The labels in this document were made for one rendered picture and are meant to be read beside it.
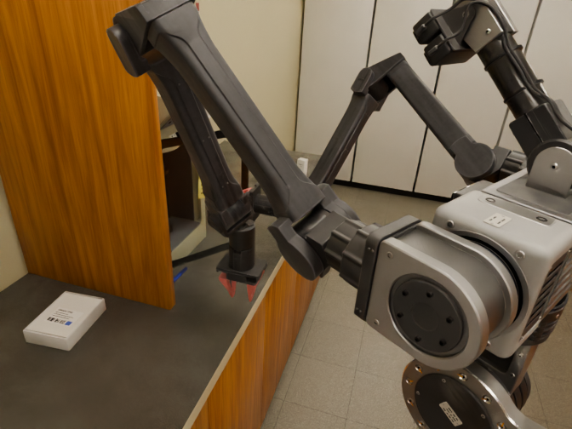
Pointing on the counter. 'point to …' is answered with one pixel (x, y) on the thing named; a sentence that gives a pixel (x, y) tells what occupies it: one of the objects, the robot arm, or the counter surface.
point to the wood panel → (82, 151)
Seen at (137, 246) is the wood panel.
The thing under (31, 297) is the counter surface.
